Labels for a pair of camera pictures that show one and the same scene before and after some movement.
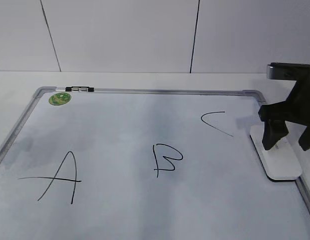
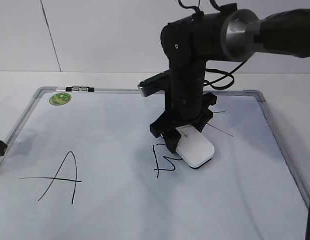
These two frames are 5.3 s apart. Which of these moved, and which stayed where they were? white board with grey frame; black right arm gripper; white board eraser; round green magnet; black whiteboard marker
Moved: black right arm gripper; white board eraser
Stayed: white board with grey frame; round green magnet; black whiteboard marker
